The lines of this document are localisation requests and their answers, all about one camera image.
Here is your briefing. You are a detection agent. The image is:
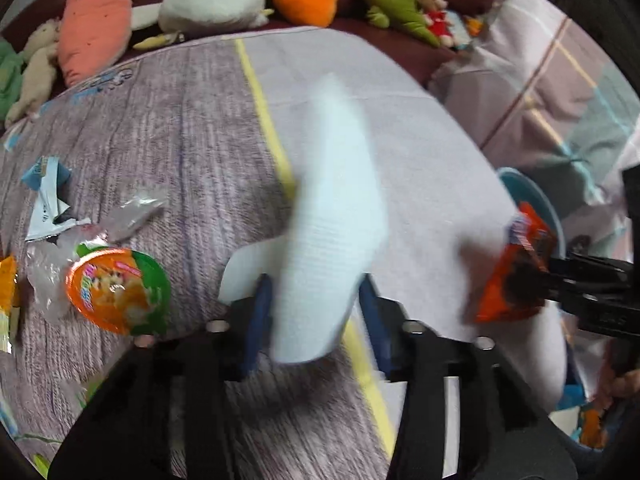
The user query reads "light blue snack wrapper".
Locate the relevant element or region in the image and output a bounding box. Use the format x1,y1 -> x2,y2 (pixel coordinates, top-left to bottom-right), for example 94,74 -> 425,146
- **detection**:
20,156 -> 93,242

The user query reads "olive dinosaur plush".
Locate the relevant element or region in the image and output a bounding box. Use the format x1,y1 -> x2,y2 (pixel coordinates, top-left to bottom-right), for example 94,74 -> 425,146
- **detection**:
346,0 -> 441,48

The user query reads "small bear plush red outfit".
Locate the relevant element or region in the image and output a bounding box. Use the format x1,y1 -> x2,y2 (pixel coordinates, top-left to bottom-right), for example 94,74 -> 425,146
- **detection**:
417,0 -> 457,47

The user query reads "colourful small toy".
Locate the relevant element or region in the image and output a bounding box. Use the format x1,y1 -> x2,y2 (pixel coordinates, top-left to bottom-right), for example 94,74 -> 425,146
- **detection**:
452,12 -> 487,52

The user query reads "pink plaid blanket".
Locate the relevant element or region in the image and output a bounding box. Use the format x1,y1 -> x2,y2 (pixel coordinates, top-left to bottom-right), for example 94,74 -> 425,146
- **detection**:
427,0 -> 640,241

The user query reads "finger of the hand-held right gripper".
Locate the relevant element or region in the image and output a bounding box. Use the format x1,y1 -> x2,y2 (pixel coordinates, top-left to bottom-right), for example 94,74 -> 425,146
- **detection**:
505,265 -> 640,338
547,254 -> 640,287

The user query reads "orange lid jelly cup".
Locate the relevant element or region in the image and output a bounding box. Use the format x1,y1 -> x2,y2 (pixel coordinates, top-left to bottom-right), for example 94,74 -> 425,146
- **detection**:
65,245 -> 172,337

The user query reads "teal plastic bin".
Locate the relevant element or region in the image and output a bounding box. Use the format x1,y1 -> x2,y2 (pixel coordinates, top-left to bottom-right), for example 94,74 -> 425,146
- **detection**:
497,167 -> 568,261

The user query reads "white duck plush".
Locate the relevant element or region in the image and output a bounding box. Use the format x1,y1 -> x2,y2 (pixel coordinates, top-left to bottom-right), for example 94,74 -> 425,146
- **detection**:
131,0 -> 275,50

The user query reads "green dinosaur plush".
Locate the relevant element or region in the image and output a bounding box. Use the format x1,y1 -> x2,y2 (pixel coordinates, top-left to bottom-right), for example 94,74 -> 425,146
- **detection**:
0,40 -> 26,116

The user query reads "clear plastic wrapper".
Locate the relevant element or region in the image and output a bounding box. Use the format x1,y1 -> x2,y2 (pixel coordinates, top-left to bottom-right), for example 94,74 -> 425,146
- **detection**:
25,195 -> 168,322

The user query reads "red orange snack packet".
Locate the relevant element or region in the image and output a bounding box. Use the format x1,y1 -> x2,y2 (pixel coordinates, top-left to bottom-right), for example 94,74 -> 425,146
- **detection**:
472,202 -> 558,325

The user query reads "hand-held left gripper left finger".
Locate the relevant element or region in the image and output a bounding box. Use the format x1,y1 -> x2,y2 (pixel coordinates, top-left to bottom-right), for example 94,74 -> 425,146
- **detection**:
47,275 -> 276,480

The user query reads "dark red sofa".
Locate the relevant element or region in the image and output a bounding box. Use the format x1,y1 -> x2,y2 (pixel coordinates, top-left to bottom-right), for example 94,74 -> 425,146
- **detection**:
0,0 -> 493,86

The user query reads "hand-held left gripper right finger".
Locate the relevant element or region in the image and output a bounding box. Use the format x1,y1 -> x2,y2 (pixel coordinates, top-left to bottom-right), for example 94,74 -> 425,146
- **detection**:
357,274 -> 578,480

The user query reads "orange yellow snack packet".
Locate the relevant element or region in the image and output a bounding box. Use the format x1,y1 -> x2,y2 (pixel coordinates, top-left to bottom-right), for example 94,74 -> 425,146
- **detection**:
0,255 -> 22,353

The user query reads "beige hedgehog plush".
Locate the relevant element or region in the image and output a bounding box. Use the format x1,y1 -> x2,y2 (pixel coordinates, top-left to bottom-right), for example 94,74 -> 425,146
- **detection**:
4,17 -> 62,131

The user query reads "pink carrot rabbit plush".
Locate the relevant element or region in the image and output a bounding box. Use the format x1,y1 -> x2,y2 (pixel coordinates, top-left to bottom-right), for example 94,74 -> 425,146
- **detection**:
56,0 -> 135,87

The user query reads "white paper sheet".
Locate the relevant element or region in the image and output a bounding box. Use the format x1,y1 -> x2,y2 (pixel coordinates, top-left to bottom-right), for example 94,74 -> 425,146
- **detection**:
217,72 -> 391,365

